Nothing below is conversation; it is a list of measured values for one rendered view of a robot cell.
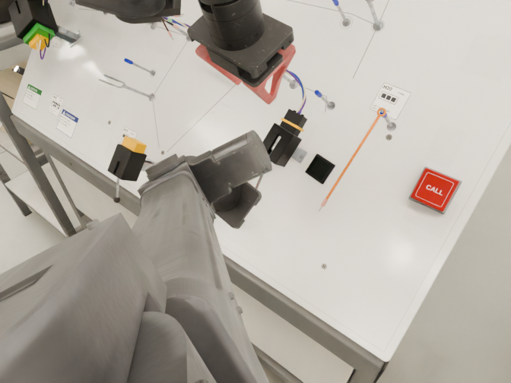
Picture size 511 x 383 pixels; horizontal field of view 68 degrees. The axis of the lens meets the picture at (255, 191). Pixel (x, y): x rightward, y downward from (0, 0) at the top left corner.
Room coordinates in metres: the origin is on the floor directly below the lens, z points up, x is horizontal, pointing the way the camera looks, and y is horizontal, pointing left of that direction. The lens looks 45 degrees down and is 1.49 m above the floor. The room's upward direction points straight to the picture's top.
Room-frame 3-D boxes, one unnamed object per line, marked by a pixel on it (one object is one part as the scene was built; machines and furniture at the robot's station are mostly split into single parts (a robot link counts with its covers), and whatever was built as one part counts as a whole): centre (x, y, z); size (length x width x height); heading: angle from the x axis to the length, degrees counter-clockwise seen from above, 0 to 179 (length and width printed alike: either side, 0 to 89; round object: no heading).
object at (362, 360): (0.60, 0.24, 0.83); 1.18 x 0.05 x 0.06; 52
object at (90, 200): (0.79, 0.45, 0.62); 0.54 x 0.02 x 0.34; 52
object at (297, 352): (0.45, 0.01, 0.62); 0.54 x 0.02 x 0.34; 52
